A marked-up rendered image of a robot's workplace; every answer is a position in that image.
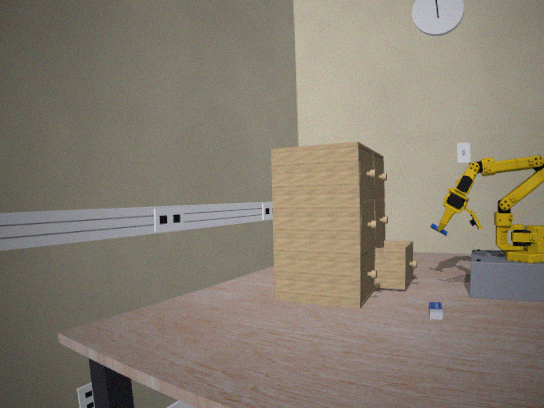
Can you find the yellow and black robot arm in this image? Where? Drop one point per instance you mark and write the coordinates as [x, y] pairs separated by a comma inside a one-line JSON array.
[[532, 236]]

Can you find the blue battery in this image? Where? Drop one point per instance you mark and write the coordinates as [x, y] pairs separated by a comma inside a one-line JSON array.
[[436, 228]]

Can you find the white and blue eraser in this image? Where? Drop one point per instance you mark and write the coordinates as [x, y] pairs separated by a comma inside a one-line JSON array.
[[436, 311]]

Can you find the wooden chest of drawers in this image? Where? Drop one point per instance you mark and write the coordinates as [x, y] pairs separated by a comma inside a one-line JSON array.
[[317, 224]]

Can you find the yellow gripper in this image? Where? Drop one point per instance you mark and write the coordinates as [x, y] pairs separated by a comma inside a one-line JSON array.
[[457, 199]]

